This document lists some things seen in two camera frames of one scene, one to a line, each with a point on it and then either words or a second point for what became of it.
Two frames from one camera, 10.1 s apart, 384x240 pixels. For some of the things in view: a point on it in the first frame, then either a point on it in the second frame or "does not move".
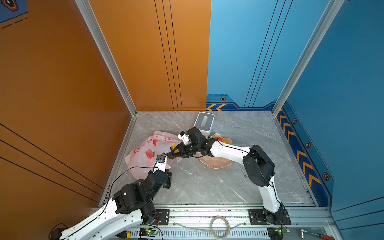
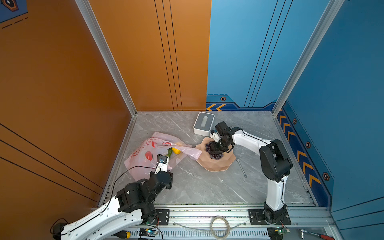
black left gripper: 169,175 does not move
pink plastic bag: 142,160 does not move
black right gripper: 180,152 -> 214,148
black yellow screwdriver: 124,234 does not move
